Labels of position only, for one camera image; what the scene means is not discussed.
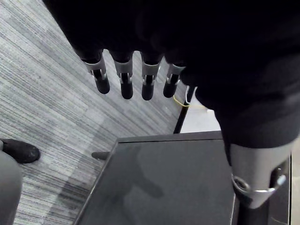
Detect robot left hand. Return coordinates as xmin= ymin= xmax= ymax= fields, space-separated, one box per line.
xmin=42 ymin=0 xmax=300 ymax=210

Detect dark vanity cabinet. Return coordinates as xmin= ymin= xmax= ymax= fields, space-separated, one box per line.
xmin=74 ymin=130 xmax=293 ymax=225

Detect robot left dark foot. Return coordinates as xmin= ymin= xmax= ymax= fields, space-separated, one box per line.
xmin=0 ymin=138 xmax=41 ymax=165

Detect robot left silver leg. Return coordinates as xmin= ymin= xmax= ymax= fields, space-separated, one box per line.
xmin=0 ymin=149 xmax=23 ymax=225

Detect yellow cable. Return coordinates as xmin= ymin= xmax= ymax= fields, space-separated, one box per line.
xmin=172 ymin=94 xmax=208 ymax=110

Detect black floor frame bar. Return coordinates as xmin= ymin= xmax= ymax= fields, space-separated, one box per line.
xmin=172 ymin=86 xmax=199 ymax=135

